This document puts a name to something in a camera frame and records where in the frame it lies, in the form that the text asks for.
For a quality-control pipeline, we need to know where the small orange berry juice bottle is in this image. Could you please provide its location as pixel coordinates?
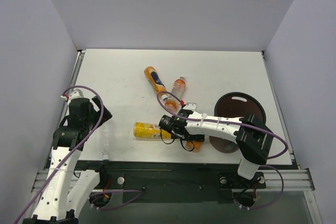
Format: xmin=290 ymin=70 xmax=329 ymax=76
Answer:
xmin=185 ymin=141 xmax=203 ymax=153

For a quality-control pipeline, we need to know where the yellow juice bottle blue cap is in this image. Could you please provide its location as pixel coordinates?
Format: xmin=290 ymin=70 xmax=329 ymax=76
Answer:
xmin=133 ymin=122 xmax=171 ymax=139

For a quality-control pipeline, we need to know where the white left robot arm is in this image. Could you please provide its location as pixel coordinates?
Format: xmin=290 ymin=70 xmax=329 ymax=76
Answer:
xmin=23 ymin=95 xmax=112 ymax=223

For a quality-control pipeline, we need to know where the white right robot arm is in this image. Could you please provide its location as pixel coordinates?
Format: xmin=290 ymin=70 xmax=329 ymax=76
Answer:
xmin=159 ymin=109 xmax=274 ymax=187

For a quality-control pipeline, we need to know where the brown round bin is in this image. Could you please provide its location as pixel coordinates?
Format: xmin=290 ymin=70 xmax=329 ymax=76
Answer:
xmin=209 ymin=92 xmax=266 ymax=153

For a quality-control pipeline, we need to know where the clear empty plastic bottle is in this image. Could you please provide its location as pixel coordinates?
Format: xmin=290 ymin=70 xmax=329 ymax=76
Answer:
xmin=100 ymin=127 xmax=110 ymax=161

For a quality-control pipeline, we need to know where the clear orange drink bottle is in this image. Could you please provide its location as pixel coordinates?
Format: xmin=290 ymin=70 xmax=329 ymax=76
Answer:
xmin=165 ymin=77 xmax=186 ymax=113

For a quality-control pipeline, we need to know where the orange bottle dark blue label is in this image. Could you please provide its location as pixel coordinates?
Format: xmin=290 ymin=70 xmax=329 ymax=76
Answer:
xmin=144 ymin=67 xmax=168 ymax=101

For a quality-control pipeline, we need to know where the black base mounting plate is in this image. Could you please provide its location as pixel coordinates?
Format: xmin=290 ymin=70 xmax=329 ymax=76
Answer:
xmin=49 ymin=161 xmax=266 ymax=206

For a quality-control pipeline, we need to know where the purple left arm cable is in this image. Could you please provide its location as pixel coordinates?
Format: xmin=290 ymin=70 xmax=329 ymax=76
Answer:
xmin=12 ymin=85 xmax=144 ymax=224

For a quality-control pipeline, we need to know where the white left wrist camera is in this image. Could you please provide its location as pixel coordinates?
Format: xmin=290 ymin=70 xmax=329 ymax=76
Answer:
xmin=69 ymin=89 xmax=84 ymax=100

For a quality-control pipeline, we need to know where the aluminium front rail frame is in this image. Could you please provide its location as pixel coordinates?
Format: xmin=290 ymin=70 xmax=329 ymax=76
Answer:
xmin=31 ymin=49 xmax=316 ymax=193

